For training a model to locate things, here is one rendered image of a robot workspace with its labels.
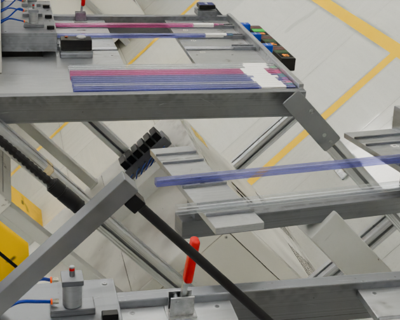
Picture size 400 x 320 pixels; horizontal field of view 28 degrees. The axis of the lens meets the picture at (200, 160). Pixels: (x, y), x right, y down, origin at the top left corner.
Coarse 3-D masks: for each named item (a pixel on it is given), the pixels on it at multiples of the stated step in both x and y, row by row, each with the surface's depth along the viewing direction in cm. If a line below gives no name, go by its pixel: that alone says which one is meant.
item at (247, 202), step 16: (288, 192) 115; (304, 192) 115; (320, 192) 115; (336, 192) 116; (352, 192) 117; (368, 192) 118; (176, 208) 110; (192, 208) 110; (208, 208) 110; (224, 208) 111
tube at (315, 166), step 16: (336, 160) 129; (352, 160) 129; (368, 160) 129; (384, 160) 130; (176, 176) 121; (192, 176) 121; (208, 176) 121; (224, 176) 122; (240, 176) 123; (256, 176) 124
